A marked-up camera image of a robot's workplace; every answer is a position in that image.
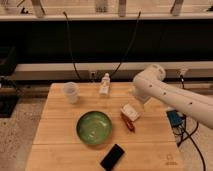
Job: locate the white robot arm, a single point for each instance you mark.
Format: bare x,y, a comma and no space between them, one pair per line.
149,83

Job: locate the small white bottle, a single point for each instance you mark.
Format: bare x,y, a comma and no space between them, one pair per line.
105,84

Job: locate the white small box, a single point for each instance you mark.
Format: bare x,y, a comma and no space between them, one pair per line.
130,112

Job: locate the clear plastic cup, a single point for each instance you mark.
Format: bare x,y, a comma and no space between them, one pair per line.
70,89

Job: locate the green ceramic bowl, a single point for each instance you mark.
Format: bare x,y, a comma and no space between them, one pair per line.
94,128

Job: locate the black smartphone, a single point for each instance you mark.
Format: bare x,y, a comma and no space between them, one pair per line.
112,157

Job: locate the blue connector box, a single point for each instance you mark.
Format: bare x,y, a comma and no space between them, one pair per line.
174,119

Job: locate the black equipment on left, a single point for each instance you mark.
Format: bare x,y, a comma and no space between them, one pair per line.
8,63

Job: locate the wall power outlet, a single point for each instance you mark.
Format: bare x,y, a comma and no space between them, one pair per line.
92,74

